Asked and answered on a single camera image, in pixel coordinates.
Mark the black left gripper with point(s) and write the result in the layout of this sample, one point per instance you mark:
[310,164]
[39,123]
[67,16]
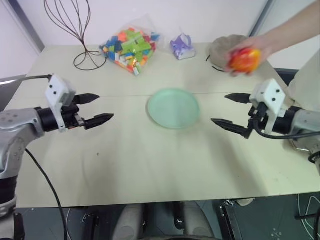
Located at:
[71,116]

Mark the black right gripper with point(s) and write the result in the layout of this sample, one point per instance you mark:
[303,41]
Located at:
[258,117]

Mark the orange red round fruit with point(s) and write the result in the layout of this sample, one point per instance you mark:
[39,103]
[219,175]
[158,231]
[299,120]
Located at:
[246,60]

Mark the person's bare forearm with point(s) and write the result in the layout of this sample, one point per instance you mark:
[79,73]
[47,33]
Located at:
[292,25]

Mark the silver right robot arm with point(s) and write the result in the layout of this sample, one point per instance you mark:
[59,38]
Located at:
[305,122]

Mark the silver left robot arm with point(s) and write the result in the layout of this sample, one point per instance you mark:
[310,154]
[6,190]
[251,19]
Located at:
[15,130]

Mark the light green round plate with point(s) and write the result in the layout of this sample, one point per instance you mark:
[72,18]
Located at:
[173,108]

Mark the person's bare hand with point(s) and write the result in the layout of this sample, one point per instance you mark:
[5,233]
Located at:
[262,45]

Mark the grey cloth hat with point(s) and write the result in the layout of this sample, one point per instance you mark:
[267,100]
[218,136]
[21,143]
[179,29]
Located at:
[221,51]

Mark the bag of colourful toy blocks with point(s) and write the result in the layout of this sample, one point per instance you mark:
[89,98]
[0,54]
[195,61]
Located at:
[131,48]

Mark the purple white tissue pack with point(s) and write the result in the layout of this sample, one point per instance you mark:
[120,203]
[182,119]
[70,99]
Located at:
[182,47]

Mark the grey flat panel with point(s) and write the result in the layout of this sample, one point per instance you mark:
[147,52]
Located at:
[8,91]

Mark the black box under table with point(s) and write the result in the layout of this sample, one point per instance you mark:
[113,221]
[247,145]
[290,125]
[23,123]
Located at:
[265,220]

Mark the dark rounded robot leg shapes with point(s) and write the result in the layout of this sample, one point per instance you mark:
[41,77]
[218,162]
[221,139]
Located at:
[160,220]

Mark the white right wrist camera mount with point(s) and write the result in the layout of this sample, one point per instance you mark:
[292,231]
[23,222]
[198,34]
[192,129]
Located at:
[271,96]

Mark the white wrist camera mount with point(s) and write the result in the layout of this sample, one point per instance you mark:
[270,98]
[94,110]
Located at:
[58,87]
[271,96]

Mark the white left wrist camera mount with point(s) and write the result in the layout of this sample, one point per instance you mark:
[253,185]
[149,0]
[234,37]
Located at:
[58,87]

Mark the metal bracket at table edge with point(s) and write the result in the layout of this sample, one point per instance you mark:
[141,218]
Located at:
[301,146]

